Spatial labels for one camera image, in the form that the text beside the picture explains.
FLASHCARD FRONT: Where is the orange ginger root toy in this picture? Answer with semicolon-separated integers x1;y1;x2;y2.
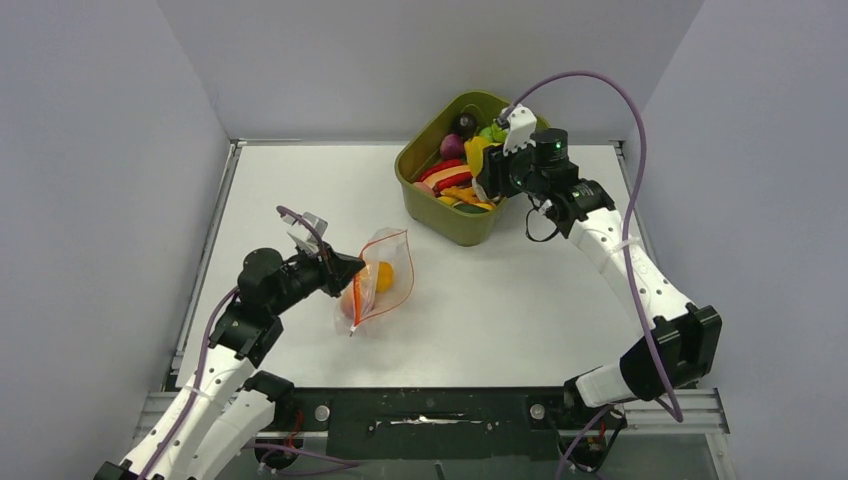
440;187;480;204

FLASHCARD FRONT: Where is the pink peach toy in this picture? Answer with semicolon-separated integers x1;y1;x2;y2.
339;290;356;319

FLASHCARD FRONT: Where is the green lime toy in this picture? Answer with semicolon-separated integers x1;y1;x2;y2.
479;124;508;144

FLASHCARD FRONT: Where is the yellow lemon slice toy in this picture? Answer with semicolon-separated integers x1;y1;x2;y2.
464;136;493;177

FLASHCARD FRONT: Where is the dark green avocado toy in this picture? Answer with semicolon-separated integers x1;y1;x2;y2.
452;202;490;214

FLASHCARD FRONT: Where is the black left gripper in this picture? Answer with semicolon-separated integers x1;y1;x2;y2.
269;239;365;315

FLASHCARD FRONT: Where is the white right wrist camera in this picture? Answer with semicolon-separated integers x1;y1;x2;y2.
496;104;537;156

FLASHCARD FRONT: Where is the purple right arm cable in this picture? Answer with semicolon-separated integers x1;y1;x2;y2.
500;70;685;424

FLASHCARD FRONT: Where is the purple onion toy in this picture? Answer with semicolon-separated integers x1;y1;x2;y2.
439;133;465;160

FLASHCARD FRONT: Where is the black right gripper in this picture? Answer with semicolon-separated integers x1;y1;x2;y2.
478;134;547;200

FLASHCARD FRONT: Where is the yellow bell pepper toy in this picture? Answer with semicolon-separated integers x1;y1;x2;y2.
375;261;394;294

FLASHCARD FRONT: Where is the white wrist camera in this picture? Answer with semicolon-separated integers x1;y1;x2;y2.
496;104;537;156
283;212;328;255

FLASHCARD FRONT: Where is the clear zip top bag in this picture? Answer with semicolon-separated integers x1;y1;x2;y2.
334;228;415;336

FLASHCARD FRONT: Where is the red chili pepper toy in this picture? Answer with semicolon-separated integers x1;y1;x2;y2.
432;171;473;193

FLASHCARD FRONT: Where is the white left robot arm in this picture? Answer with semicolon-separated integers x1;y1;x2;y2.
95;248;366;479

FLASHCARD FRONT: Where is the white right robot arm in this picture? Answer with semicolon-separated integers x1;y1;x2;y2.
475;128;722;427

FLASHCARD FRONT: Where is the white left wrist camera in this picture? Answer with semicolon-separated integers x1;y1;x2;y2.
283;212;328;255

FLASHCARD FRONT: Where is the olive green plastic tub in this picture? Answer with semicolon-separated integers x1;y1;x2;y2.
395;90;510;247

